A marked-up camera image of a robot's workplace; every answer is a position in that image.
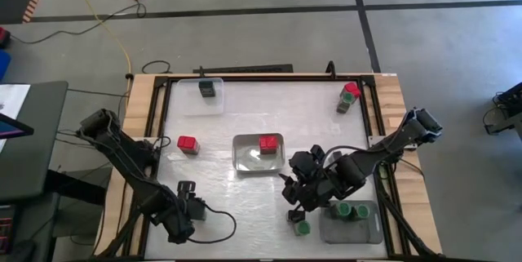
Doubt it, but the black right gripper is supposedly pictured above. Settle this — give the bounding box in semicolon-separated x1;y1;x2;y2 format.
279;171;339;213

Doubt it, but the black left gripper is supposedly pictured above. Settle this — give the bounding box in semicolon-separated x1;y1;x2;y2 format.
166;180;201;245

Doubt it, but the green-lid spice jar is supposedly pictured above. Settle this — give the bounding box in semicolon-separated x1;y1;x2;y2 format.
352;203;372;221
293;220;312;238
330;201;352;220

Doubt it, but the red-lid spice jar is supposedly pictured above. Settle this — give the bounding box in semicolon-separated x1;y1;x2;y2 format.
259;135;280;156
343;82;362;100
175;135;201;157

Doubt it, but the dark block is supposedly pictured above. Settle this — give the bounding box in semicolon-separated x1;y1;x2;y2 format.
335;91;356;115

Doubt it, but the white glossy table mat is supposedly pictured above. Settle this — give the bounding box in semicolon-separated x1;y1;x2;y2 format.
144;78;388;260

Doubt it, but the white plastic bin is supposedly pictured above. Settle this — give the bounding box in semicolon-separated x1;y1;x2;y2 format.
231;133;286;175

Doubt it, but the grey translucent plastic bin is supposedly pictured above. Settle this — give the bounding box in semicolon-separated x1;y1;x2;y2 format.
319;199;384;246

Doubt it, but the clear plastic bin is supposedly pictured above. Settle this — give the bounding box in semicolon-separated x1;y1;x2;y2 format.
175;77;225;117

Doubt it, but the grey side table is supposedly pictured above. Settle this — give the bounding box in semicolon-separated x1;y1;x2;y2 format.
0;81;69;204

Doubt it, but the dark tablet screen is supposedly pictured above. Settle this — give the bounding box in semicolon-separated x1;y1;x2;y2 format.
0;113;35;140

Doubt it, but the small screen panel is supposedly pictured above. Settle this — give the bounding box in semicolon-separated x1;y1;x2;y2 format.
0;216;13;255

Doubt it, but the white paper sheet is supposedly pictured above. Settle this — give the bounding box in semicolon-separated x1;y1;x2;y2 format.
0;84;32;153

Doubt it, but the blue floor object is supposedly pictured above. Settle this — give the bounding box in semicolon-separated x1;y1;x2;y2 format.
0;49;12;82

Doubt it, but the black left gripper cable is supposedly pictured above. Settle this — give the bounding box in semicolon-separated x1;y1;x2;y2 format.
187;208;238;245

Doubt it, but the black aluminium table frame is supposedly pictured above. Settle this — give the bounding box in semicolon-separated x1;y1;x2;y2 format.
91;72;440;262

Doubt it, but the black looped floor cable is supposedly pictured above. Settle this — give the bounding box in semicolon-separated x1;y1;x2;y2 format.
141;60;173;75

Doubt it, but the long yellow floor cable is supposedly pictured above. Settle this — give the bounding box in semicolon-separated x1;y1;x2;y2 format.
56;0;134;78

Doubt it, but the black equipment with cables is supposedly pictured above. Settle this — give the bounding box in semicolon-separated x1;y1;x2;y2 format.
483;81;522;140

